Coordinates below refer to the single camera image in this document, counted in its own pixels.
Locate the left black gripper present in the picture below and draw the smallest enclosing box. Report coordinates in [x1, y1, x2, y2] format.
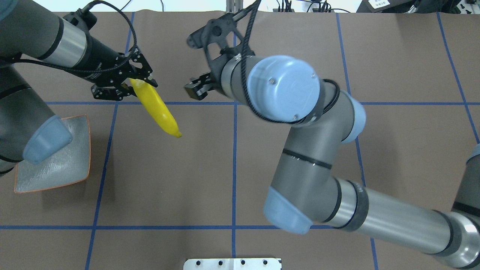
[79, 36, 158, 101]

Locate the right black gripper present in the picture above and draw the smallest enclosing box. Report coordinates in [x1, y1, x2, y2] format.
[184, 72, 222, 101]

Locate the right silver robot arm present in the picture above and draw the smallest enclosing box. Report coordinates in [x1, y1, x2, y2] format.
[184, 55, 479, 270]

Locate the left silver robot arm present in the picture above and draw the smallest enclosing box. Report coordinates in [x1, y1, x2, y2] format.
[0, 0, 158, 176]

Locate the grey square plate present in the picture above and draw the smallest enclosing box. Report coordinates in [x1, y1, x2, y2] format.
[14, 115, 92, 194]

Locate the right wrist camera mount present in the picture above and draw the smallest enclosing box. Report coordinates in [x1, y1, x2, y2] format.
[186, 10, 254, 81]

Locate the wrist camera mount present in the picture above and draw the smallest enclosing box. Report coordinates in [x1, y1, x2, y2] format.
[62, 9, 98, 32]
[186, 10, 254, 81]

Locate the right black camera cable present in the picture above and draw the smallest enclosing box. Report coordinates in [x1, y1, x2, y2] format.
[240, 0, 340, 122]

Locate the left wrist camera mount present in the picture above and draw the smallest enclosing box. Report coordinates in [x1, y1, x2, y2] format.
[62, 9, 98, 32]

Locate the white pedestal column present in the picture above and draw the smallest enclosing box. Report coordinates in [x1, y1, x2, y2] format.
[183, 258, 283, 270]

